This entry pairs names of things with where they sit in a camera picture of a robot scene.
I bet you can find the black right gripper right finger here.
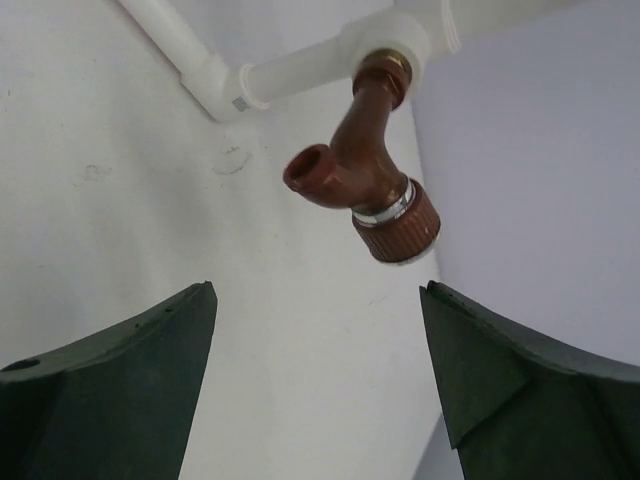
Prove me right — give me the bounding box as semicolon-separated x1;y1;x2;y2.
420;281;639;479

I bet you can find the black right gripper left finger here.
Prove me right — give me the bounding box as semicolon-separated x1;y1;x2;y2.
1;282;218;479

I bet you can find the brown water faucet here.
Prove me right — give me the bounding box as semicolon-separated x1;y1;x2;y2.
283;50;441;264

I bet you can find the white PVC pipe frame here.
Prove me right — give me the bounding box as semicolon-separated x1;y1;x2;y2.
121;1;574;122

